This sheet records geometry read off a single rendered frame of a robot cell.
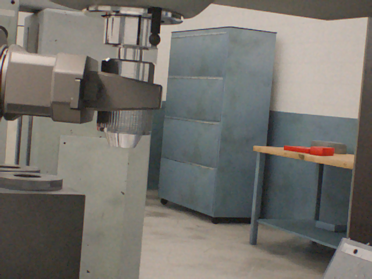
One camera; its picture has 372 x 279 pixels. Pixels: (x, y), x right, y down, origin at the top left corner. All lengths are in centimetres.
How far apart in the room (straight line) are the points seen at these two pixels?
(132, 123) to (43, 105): 7
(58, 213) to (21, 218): 5
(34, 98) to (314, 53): 723
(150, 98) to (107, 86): 4
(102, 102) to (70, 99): 4
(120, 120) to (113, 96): 2
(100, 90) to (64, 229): 38
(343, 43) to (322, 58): 33
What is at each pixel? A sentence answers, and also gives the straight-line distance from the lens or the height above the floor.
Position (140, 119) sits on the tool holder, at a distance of 65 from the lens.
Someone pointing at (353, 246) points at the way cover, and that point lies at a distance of 99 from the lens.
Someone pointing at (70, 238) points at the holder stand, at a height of 106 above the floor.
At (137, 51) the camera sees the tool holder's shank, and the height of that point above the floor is 128.
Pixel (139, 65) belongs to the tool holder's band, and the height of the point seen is 126.
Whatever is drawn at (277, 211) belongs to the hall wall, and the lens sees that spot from 817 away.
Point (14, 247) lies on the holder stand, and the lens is 98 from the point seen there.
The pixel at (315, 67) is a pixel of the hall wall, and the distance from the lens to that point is 778.
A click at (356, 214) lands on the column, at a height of 112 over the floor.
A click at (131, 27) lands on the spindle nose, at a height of 129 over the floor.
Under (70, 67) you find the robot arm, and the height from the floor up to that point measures 126.
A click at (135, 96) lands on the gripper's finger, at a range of 64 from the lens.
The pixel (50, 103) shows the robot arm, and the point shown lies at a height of 123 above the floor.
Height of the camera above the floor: 124
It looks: 3 degrees down
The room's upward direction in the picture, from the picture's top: 5 degrees clockwise
